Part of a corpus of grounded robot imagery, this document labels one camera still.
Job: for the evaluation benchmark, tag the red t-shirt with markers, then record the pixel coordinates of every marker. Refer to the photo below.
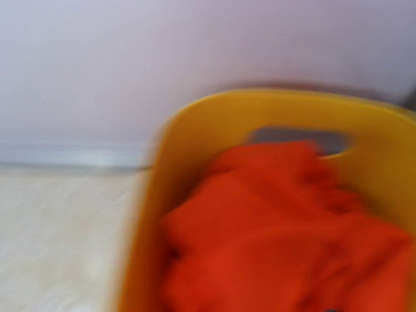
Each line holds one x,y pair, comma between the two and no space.
271,228

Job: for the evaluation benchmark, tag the yellow plastic basket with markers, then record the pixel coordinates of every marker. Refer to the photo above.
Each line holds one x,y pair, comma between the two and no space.
380,163

